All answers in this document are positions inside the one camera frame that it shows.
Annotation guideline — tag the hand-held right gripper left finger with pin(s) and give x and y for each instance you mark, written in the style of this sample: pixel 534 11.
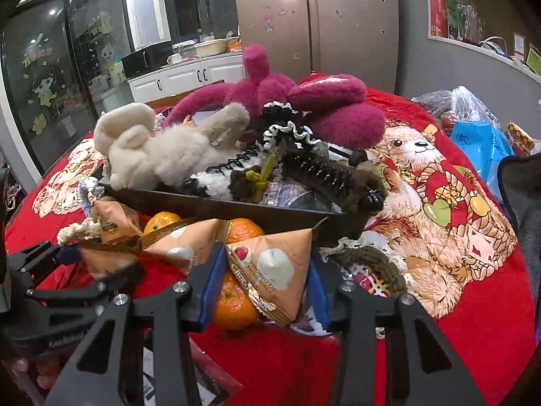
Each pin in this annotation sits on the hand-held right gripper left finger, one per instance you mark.
pixel 211 287

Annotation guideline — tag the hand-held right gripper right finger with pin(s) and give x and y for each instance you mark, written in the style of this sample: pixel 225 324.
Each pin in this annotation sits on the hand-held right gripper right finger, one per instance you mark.
pixel 318 300

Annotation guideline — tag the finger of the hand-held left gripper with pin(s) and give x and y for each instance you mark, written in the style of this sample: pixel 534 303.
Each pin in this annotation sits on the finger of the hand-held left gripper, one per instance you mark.
pixel 118 277
pixel 67 253

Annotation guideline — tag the triangular orange snack packet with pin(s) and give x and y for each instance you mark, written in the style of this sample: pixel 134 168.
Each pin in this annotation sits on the triangular orange snack packet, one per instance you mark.
pixel 274 266
pixel 110 224
pixel 181 245

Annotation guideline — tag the black tray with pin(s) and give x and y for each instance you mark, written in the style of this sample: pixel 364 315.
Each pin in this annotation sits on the black tray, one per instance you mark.
pixel 236 215

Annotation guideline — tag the person's left hand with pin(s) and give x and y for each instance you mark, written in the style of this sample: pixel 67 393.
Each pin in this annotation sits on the person's left hand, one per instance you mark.
pixel 44 380

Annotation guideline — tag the cream braided scrunchie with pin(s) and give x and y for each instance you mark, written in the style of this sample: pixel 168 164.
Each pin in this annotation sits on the cream braided scrunchie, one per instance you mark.
pixel 74 231

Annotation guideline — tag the blue white braided scrunchie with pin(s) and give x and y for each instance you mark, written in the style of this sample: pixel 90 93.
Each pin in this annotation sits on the blue white braided scrunchie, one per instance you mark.
pixel 86 196

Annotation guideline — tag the olive cream crochet scrunchie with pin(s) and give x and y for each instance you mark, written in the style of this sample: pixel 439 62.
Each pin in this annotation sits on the olive cream crochet scrunchie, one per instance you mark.
pixel 372 258

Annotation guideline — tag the white black fluffy scrunchie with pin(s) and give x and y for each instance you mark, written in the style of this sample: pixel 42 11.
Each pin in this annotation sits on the white black fluffy scrunchie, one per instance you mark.
pixel 209 185

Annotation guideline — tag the printed accessory card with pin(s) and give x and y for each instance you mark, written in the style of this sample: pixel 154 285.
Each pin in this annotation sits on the printed accessory card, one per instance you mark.
pixel 296 194

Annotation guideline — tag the beige plush rabbit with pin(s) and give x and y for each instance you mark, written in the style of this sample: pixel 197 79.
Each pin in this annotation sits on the beige plush rabbit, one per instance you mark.
pixel 169 152

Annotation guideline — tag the black white lace scrunchie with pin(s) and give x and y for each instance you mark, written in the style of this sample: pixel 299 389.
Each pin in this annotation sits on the black white lace scrunchie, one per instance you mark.
pixel 291 129

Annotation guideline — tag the glass door with stickers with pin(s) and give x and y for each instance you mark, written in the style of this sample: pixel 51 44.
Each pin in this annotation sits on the glass door with stickers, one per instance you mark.
pixel 50 76

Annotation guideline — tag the magenta plush toy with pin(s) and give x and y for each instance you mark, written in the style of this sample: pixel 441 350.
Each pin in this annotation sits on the magenta plush toy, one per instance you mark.
pixel 338 110

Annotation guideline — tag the black microwave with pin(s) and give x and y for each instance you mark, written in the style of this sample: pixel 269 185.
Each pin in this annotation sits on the black microwave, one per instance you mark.
pixel 146 61

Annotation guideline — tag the white kitchen cabinet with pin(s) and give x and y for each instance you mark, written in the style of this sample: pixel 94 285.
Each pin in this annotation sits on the white kitchen cabinet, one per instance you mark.
pixel 181 78

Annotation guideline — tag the grey cloth with navy trim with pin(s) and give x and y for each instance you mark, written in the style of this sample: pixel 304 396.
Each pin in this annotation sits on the grey cloth with navy trim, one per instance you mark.
pixel 526 228

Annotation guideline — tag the white mug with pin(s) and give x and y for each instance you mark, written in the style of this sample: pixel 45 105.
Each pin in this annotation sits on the white mug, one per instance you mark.
pixel 174 59

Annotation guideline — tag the blue plastic bag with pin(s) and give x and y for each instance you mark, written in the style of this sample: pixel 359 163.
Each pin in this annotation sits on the blue plastic bag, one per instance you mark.
pixel 482 148

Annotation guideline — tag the dark plastic bag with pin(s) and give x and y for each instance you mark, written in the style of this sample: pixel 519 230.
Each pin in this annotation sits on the dark plastic bag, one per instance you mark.
pixel 431 103

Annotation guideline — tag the beige basin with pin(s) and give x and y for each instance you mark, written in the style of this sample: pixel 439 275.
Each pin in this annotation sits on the beige basin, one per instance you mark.
pixel 210 48

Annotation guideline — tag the orange food package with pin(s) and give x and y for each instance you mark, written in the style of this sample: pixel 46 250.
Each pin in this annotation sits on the orange food package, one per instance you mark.
pixel 233 44

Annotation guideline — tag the clear plastic bag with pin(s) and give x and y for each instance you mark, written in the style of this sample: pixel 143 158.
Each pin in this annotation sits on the clear plastic bag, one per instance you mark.
pixel 469 103

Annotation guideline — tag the yellow black snack package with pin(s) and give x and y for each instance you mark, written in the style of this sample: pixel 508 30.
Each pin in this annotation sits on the yellow black snack package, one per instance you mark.
pixel 520 137

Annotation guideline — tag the stainless steel refrigerator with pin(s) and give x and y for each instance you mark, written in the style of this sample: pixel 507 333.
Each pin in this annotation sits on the stainless steel refrigerator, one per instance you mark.
pixel 338 21

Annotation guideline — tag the kitchen window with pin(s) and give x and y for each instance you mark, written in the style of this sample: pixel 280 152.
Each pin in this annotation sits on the kitchen window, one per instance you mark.
pixel 198 4

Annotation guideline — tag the green box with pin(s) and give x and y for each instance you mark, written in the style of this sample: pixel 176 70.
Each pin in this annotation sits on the green box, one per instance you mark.
pixel 454 17

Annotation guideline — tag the red box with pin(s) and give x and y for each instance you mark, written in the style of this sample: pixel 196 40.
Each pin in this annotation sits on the red box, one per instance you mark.
pixel 438 8

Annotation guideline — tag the green white card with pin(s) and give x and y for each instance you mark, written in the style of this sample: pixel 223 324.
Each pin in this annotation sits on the green white card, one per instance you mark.
pixel 534 60

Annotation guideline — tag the small brown box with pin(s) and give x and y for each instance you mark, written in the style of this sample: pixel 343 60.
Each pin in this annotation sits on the small brown box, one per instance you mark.
pixel 518 45

